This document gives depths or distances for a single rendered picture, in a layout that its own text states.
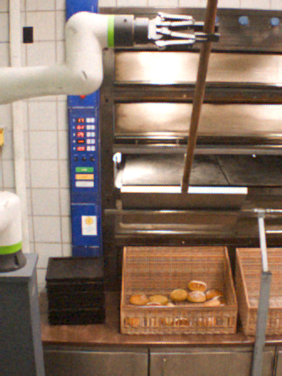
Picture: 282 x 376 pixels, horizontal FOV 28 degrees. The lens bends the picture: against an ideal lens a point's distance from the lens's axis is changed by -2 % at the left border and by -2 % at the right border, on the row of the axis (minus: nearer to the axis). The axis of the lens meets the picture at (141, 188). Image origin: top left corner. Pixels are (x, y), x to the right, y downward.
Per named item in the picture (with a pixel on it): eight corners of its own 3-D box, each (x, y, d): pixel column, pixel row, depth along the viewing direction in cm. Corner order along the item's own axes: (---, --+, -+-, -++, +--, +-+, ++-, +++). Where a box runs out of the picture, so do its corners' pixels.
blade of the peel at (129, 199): (247, 193, 245) (246, 187, 246) (120, 191, 245) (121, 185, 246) (234, 224, 277) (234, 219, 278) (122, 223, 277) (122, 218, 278)
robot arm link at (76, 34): (63, 7, 150) (67, 18, 161) (61, 51, 150) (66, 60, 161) (113, 7, 150) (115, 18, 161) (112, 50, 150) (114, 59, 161)
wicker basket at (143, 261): (122, 292, 310) (122, 245, 303) (224, 291, 309) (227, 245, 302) (119, 336, 263) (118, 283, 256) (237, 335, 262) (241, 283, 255)
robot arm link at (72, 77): (-9, 65, 166) (15, 70, 176) (-10, 101, 166) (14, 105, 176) (88, 49, 148) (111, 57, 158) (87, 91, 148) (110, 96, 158)
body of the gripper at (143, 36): (134, 28, 161) (166, 29, 161) (134, 51, 157) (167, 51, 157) (134, 11, 154) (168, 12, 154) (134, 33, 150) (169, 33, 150)
